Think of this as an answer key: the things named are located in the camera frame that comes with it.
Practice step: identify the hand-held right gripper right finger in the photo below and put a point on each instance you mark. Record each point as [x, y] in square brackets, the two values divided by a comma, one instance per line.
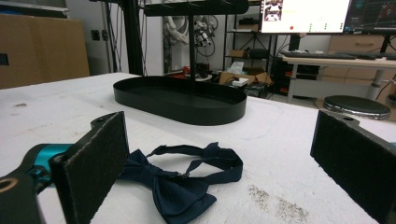
[355, 161]

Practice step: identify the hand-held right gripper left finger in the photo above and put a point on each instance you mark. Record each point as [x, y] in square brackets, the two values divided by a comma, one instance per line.
[90, 168]

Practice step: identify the navy blue bow tie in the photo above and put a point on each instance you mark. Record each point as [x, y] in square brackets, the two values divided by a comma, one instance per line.
[177, 189]

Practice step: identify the round black stool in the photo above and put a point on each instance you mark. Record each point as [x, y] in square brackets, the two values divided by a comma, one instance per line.
[356, 105]

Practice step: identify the white desk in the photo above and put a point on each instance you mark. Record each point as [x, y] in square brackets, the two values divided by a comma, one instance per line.
[339, 63]

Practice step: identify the black keyboard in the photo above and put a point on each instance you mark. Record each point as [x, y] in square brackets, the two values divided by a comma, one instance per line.
[317, 55]

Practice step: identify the black stand with oval tray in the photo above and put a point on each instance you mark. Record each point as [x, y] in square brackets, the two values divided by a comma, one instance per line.
[183, 99]

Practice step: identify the wooden drawer cabinet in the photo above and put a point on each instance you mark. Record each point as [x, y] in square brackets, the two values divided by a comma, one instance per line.
[358, 43]

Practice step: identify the brown cardboard panel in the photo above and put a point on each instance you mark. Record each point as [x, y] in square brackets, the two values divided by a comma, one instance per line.
[40, 51]

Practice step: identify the small white box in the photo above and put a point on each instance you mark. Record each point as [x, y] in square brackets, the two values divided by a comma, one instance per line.
[240, 81]

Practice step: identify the computer monitor with dark screen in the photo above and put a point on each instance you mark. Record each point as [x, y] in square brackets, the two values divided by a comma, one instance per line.
[370, 15]

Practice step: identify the open cardboard box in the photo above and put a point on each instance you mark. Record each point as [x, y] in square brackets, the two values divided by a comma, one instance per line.
[227, 77]

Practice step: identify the computer monitor with white screen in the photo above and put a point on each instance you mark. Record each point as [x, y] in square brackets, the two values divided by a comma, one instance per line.
[306, 15]

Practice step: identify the black metal shelf rack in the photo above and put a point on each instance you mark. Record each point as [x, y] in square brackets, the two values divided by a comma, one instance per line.
[249, 37]

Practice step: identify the black wall socket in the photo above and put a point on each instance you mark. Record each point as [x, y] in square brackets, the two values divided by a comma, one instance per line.
[95, 34]

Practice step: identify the black metal post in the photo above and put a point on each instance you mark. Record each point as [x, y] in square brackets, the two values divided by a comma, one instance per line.
[133, 37]

